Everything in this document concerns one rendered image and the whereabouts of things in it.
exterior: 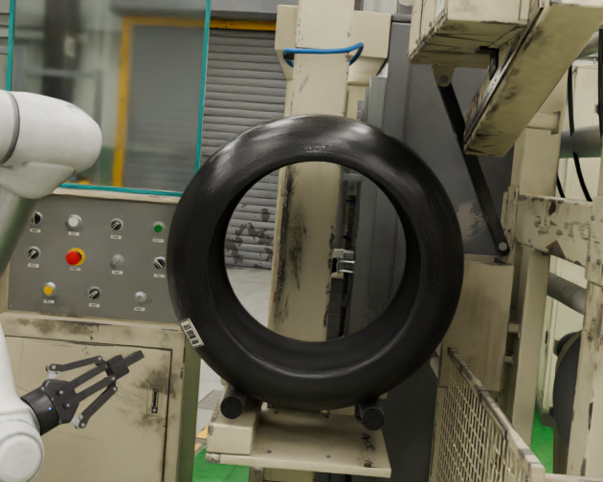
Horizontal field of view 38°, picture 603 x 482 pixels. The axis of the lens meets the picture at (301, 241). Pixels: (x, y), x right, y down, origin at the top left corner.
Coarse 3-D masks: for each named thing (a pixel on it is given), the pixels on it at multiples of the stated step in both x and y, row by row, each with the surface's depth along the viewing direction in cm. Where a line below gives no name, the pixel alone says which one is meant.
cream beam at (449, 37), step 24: (432, 0) 161; (456, 0) 140; (480, 0) 140; (504, 0) 140; (528, 0) 140; (432, 24) 157; (456, 24) 144; (480, 24) 142; (504, 24) 141; (432, 48) 174; (456, 48) 171
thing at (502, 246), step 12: (444, 96) 196; (456, 108) 196; (456, 120) 197; (456, 132) 197; (468, 156) 197; (468, 168) 198; (480, 168) 198; (480, 180) 198; (480, 192) 198; (480, 204) 199; (492, 204) 198; (492, 216) 198; (492, 228) 199; (492, 240) 201; (504, 240) 199; (504, 252) 199
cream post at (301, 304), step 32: (320, 0) 201; (352, 0) 201; (320, 32) 202; (320, 64) 203; (320, 96) 203; (288, 192) 205; (320, 192) 205; (288, 224) 206; (320, 224) 206; (288, 256) 207; (320, 256) 206; (288, 288) 207; (320, 288) 207; (288, 320) 208; (320, 320) 208; (288, 480) 211
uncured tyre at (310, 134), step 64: (256, 128) 171; (320, 128) 168; (192, 192) 170; (384, 192) 196; (192, 256) 169; (448, 256) 169; (192, 320) 170; (256, 320) 200; (384, 320) 198; (448, 320) 172; (256, 384) 171; (320, 384) 170; (384, 384) 172
